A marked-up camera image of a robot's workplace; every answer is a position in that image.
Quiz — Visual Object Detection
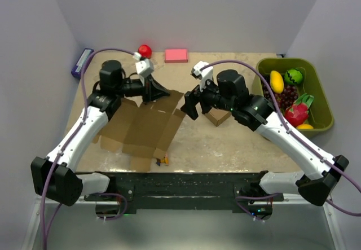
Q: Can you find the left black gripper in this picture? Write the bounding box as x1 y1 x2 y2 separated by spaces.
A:
116 73 170 106

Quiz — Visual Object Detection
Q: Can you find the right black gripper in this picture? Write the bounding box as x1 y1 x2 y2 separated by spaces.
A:
180 74 236 120

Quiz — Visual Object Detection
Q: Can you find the large brown cardboard box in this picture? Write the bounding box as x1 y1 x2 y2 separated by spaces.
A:
93 90 185 173

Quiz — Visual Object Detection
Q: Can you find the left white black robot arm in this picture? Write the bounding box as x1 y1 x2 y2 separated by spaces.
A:
30 58 170 206

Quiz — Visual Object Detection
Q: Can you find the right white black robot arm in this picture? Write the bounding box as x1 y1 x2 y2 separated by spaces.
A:
181 68 349 206

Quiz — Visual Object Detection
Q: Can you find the small folded cardboard box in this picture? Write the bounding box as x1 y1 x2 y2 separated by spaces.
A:
204 108 231 127

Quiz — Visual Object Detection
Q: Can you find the pink rectangular box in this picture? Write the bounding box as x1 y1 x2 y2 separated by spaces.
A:
164 49 188 63

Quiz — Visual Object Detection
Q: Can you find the purple blue box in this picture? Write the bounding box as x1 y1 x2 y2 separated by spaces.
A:
71 48 94 80

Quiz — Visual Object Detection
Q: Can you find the red apple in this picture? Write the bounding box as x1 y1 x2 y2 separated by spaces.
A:
138 44 152 59

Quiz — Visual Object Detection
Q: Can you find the small snack wrapper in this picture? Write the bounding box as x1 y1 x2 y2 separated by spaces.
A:
156 154 169 166

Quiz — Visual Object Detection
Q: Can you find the yellow mango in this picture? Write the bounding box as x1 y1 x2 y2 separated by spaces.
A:
270 71 284 94

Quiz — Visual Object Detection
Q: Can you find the purple grapes bunch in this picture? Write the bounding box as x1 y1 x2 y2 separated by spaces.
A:
261 76 299 111

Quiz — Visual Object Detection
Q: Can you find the green round fruit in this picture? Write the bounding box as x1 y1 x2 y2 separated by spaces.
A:
284 68 304 85

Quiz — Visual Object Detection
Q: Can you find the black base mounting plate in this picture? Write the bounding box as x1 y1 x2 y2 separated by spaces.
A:
84 171 284 220

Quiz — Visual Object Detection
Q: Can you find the red dragon fruit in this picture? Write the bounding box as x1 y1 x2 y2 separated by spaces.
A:
285 93 314 127

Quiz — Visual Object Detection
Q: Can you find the olive green plastic bin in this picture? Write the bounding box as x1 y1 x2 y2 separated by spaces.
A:
256 58 334 138

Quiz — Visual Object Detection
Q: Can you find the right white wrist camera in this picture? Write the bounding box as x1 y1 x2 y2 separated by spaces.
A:
191 61 213 92

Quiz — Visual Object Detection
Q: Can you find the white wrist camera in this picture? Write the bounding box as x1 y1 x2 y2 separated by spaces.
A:
133 52 154 78
191 61 213 92

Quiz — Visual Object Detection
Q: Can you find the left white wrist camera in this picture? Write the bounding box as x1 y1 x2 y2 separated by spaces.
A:
133 52 154 78

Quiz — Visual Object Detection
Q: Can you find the aluminium rail frame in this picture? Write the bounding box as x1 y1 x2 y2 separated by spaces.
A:
21 196 345 250

